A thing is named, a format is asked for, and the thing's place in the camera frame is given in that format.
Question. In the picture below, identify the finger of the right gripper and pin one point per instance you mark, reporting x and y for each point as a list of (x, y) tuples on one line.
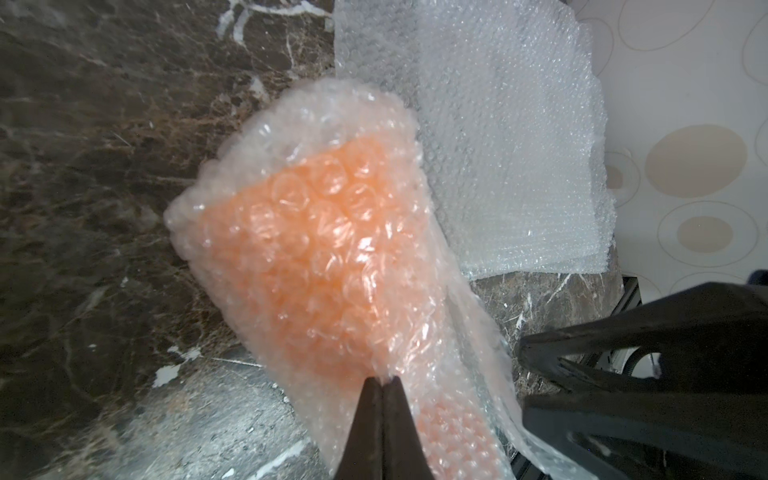
[(654, 435), (710, 338)]

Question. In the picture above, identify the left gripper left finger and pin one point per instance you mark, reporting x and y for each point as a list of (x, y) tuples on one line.
[(362, 458)]

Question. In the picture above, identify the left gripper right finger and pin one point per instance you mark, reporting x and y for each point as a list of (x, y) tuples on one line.
[(403, 456)]

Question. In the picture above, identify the orange bubble glass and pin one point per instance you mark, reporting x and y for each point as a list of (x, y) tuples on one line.
[(313, 232)]

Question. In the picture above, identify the clear bubble wrap sheet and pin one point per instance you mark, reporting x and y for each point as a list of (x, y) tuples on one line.
[(512, 123)]

